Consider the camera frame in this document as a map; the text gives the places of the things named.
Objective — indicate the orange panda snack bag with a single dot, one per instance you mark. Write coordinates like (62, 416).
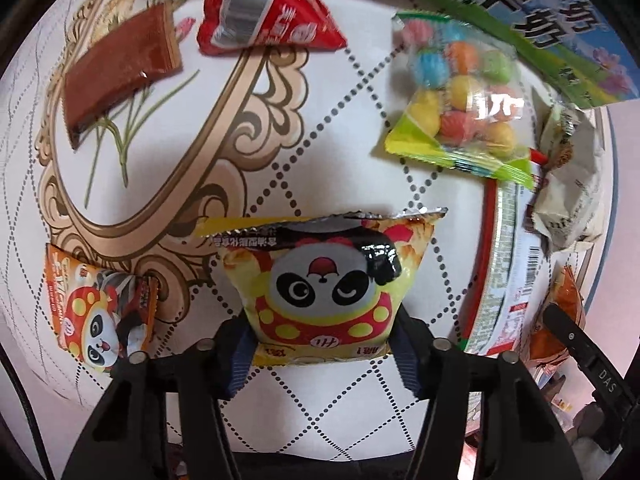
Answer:
(95, 305)

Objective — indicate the cardboard box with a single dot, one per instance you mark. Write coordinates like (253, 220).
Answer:
(525, 15)

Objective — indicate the red white instant noodle packet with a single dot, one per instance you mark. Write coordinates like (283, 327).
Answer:
(510, 270)

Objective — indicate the yellow panda snack bag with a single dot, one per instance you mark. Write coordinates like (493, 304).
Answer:
(325, 285)

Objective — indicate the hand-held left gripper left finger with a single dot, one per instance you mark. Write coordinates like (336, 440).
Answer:
(240, 370)

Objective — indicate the orange snack packet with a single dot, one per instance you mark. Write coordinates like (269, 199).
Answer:
(555, 330)

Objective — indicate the red snack packet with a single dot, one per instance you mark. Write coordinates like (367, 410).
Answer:
(260, 15)

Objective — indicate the white snack packet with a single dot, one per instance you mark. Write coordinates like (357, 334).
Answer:
(570, 185)

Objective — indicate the brown snack packet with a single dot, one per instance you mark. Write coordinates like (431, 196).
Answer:
(120, 70)

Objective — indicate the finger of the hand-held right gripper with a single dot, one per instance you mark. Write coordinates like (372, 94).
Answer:
(562, 327)

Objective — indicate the colourful candy ball bag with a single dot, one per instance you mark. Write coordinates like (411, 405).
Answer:
(460, 95)

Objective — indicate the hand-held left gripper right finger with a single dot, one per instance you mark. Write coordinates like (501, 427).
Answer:
(407, 360)

